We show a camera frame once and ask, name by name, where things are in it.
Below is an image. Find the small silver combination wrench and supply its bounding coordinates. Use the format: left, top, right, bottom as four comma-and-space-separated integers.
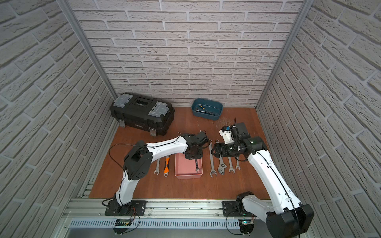
236, 159, 241, 170

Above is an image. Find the pink plastic storage box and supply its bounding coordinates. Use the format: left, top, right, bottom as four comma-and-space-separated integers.
175, 153, 203, 179

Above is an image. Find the medium silver combination wrench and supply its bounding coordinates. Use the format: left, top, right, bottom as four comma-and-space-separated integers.
228, 157, 235, 173

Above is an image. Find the silver adjustable wrench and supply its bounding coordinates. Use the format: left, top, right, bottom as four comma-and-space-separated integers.
215, 139, 227, 175

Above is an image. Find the large silver combination wrench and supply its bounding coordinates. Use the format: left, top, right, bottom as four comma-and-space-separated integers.
208, 141, 217, 178

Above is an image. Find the silver end wrench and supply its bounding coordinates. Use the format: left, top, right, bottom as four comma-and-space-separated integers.
154, 159, 160, 175

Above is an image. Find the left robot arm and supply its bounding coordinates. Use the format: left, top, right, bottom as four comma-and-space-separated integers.
115, 131, 209, 206

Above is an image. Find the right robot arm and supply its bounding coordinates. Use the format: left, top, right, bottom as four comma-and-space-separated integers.
211, 137, 315, 238

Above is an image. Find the small silver open wrench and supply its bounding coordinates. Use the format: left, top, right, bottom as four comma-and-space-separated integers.
195, 159, 200, 173

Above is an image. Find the screwdriver in teal bin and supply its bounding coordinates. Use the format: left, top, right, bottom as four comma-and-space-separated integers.
196, 104, 215, 116

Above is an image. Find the teal plastic bin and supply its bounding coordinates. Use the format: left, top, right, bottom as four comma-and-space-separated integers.
191, 98, 223, 121

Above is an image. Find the black plastic toolbox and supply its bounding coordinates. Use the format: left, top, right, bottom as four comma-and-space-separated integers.
110, 93, 175, 136

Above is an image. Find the right controller board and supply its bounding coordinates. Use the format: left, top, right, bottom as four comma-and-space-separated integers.
238, 219, 255, 236

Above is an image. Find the controller board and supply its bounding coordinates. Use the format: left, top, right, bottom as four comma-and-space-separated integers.
238, 219, 255, 236
113, 219, 134, 235

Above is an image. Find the left controller board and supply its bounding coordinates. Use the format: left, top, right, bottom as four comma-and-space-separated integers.
113, 219, 134, 235

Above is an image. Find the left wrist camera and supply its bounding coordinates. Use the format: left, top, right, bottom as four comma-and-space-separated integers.
195, 131, 210, 149

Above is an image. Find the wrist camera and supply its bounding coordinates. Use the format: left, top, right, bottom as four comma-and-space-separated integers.
219, 123, 251, 144
195, 131, 210, 149

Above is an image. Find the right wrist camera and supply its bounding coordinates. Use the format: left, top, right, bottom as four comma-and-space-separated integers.
219, 123, 251, 144

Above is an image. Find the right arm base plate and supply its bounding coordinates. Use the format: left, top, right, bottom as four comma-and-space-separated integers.
222, 200, 255, 217

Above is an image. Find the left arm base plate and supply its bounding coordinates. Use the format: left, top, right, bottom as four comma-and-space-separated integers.
105, 199, 147, 216

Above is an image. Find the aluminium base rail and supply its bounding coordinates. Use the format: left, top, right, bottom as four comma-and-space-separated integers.
63, 198, 236, 219

